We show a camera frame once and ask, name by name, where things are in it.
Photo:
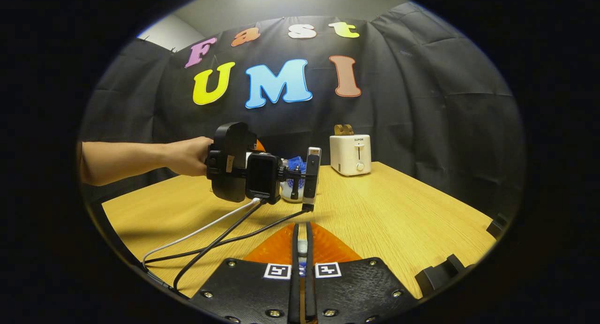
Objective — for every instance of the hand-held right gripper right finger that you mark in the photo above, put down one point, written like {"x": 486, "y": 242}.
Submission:
{"x": 310, "y": 296}

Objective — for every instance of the black block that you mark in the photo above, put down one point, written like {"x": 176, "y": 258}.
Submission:
{"x": 498, "y": 228}
{"x": 440, "y": 275}

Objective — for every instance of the white blue-patterned teacup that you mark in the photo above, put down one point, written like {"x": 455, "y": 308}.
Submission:
{"x": 289, "y": 192}

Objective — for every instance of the black backdrop cloth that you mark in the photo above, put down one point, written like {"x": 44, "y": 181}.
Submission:
{"x": 398, "y": 103}

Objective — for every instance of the white toaster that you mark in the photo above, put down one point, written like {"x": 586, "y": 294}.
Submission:
{"x": 349, "y": 155}

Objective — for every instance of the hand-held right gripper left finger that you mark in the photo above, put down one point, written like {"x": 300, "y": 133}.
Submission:
{"x": 294, "y": 296}

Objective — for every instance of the blue towel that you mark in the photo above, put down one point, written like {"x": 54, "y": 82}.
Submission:
{"x": 296, "y": 163}

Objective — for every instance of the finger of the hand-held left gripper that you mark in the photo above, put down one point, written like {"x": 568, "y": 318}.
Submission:
{"x": 259, "y": 146}

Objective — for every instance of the brown bread slice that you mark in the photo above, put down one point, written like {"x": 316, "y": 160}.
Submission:
{"x": 349, "y": 129}
{"x": 339, "y": 130}

